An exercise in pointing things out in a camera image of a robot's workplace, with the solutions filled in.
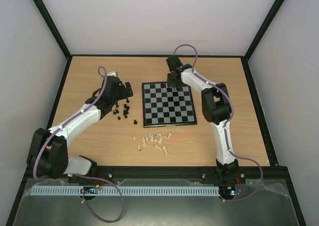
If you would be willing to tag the black grey chessboard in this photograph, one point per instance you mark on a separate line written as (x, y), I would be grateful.
(167, 106)

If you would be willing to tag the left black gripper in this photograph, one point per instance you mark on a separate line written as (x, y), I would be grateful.
(124, 93)

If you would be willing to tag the light blue cable duct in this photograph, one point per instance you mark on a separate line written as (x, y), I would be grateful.
(124, 190)

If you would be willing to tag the black aluminium frame rail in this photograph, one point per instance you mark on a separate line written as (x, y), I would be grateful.
(205, 174)

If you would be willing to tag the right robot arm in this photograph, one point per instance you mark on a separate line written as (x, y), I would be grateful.
(216, 108)

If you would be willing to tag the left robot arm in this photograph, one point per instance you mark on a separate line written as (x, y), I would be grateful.
(48, 153)

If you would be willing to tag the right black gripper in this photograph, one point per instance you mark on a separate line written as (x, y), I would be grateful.
(173, 79)

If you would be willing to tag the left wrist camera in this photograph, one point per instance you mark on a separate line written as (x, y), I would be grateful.
(113, 74)

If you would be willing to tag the clear plastic sheet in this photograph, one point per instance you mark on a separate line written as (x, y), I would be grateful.
(275, 186)

